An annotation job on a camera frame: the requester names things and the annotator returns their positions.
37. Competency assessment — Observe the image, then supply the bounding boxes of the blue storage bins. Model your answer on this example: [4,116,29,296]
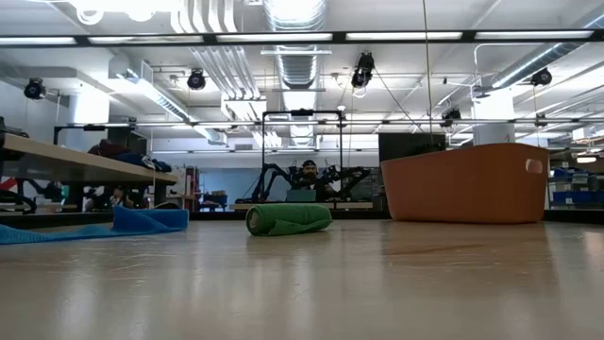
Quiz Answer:
[549,167,604,207]

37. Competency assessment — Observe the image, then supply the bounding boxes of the black monitor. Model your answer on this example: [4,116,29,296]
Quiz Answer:
[377,132,447,162]

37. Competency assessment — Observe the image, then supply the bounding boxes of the black ceiling-hung camera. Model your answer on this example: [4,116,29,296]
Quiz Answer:
[23,77,47,100]
[350,51,377,90]
[186,68,208,91]
[441,107,462,128]
[530,67,553,88]

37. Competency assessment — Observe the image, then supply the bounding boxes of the green elastic bandage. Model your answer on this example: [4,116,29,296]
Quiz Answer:
[244,202,334,237]

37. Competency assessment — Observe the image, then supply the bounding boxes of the black device on side table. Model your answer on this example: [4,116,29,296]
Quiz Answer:
[0,116,30,139]

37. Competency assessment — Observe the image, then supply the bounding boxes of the orange plastic bin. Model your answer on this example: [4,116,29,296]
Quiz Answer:
[379,143,550,225]

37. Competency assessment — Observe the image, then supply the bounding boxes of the blue elastic bandage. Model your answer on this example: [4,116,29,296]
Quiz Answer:
[0,205,190,246]

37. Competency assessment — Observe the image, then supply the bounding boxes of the thin hanging cable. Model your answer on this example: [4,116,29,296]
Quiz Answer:
[422,0,434,145]

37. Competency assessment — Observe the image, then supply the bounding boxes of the black aluminium table frame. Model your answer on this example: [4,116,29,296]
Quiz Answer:
[0,210,604,231]

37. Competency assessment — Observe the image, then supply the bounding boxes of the black horizontal rig bar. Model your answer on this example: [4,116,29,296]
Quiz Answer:
[0,27,604,48]

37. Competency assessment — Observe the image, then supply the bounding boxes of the distant wooden table top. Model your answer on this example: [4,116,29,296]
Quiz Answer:
[234,201,374,212]

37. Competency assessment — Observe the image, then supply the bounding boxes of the pile of clothes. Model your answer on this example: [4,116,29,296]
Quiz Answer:
[87,139,174,174]

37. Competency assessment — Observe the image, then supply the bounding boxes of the wooden side table top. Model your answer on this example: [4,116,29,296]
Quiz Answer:
[0,131,180,186]

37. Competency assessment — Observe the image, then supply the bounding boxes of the silver ventilation duct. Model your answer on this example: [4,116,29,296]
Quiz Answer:
[261,0,331,147]

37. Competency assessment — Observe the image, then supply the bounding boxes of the person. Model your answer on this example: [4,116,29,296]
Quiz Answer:
[292,159,331,202]

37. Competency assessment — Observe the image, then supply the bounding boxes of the distant horizontal rig bar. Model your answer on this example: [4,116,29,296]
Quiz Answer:
[54,117,604,129]

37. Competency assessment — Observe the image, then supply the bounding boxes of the distant black rig frame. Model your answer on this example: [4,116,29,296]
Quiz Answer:
[260,109,344,212]

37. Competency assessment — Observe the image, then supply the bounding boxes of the teal laptop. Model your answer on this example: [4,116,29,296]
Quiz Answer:
[285,188,317,203]

